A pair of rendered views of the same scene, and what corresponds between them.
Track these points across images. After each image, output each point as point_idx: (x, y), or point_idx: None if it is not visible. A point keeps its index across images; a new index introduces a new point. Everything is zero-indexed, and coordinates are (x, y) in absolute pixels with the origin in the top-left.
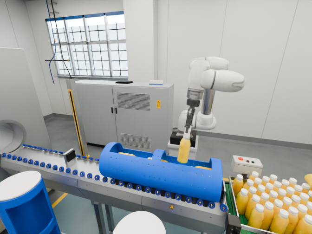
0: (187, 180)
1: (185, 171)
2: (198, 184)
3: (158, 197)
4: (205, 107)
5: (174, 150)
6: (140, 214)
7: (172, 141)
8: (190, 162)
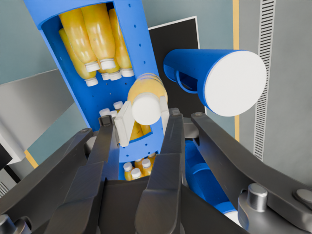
0: (153, 60)
1: (145, 70)
2: (147, 32)
3: None
4: None
5: (17, 138)
6: (212, 101)
7: (3, 157)
8: (70, 81)
